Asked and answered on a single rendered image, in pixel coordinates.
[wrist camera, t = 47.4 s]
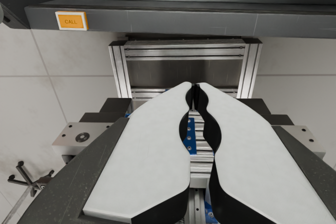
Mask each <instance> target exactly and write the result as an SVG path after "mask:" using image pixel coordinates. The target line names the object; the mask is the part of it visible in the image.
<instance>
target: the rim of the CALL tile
mask: <svg viewBox="0 0 336 224"><path fill-rule="evenodd" d="M55 14H56V18H57V22H58V26H59V29H60V30H77V31H87V25H86V20H85V14H84V12H55ZM58 15H81V17H82V22H83V27H84V28H66V27H61V24H60V21H59V17H58Z"/></svg>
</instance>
